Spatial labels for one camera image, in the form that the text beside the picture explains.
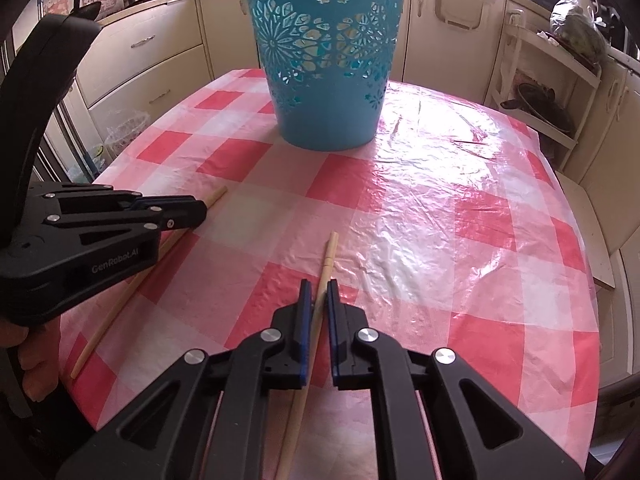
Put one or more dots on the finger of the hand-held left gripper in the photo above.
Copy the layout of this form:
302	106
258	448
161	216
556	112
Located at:
170	204
182	222

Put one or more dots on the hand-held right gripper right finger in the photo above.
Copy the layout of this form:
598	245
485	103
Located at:
334	340

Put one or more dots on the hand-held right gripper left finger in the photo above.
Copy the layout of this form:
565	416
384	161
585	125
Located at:
303	340

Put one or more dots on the pale wooden chopstick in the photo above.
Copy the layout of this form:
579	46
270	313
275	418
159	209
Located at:
115	315
327	260

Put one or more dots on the blue perforated plastic basket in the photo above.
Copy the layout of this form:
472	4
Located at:
325	120

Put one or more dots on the person's left hand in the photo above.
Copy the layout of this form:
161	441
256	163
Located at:
37	370

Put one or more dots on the clear plastic container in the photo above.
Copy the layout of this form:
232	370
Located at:
125	135

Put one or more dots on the cream drawer cabinet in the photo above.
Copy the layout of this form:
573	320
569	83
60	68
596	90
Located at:
150	65

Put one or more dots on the pink checked plastic tablecloth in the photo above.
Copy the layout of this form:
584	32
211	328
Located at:
425	210

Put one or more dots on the black wok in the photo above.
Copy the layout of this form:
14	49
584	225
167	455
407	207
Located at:
87	10

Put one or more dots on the wooden stool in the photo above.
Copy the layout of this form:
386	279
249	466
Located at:
590	220

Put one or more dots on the cream kitchen cabinet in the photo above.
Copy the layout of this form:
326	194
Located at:
450	55
620	160

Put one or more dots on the black frying pan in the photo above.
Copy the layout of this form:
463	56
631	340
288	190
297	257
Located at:
545	107

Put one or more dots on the white shelf rack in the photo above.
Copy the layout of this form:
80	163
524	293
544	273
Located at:
510	60

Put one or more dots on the white hanging bag holder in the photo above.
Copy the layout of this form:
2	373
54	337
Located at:
440	10

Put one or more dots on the plastic bag of greens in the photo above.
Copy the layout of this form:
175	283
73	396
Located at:
580	35

